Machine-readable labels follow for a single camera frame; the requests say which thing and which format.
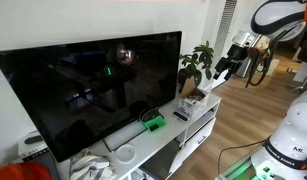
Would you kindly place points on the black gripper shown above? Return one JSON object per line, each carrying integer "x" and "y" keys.
{"x": 237, "y": 56}

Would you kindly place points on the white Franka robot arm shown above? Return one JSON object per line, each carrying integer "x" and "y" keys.
{"x": 293, "y": 133}

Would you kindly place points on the white cardboard sachet box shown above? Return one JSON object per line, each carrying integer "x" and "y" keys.
{"x": 194, "y": 106}

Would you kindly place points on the white box with black device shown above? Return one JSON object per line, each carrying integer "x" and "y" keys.
{"x": 29, "y": 148}

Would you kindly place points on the silver trash can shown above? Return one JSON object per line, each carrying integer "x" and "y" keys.
{"x": 243, "y": 71}

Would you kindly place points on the green leafy potted plant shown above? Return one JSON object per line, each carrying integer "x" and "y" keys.
{"x": 196, "y": 65}

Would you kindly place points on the tall white air conditioner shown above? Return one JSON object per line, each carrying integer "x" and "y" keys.
{"x": 223, "y": 30}

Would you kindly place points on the white and black keypad remote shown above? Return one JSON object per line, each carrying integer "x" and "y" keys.
{"x": 180, "y": 116}

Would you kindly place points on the white cabinet drawer front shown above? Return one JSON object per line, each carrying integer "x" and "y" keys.
{"x": 196, "y": 141}

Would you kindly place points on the green plastic holder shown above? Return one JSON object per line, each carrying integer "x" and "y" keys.
{"x": 159, "y": 124}

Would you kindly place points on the metal robot mounting table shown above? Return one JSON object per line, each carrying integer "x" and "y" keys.
{"x": 239, "y": 170}

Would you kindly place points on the white tv cabinet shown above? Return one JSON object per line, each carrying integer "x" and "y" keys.
{"x": 149, "y": 141}

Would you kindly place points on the white round disc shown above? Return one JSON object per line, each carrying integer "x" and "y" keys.
{"x": 125, "y": 153}

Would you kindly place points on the large black flat television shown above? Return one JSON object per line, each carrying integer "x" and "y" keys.
{"x": 76, "y": 93}

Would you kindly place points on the striped grey white cloth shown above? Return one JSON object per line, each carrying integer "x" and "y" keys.
{"x": 89, "y": 166}

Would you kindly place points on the orange rounded object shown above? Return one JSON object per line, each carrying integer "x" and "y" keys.
{"x": 19, "y": 171}

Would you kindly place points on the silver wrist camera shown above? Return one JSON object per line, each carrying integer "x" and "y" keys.
{"x": 246, "y": 38}

